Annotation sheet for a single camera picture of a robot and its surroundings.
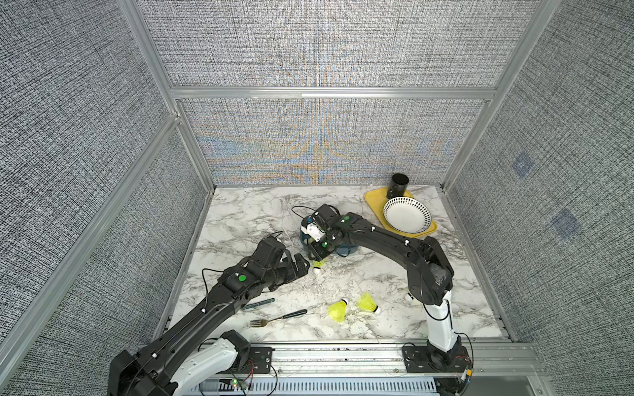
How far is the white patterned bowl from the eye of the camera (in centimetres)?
106

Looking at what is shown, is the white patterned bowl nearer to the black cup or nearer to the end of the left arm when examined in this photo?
the black cup

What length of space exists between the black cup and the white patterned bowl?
0.11ft

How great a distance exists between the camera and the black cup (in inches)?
44.1
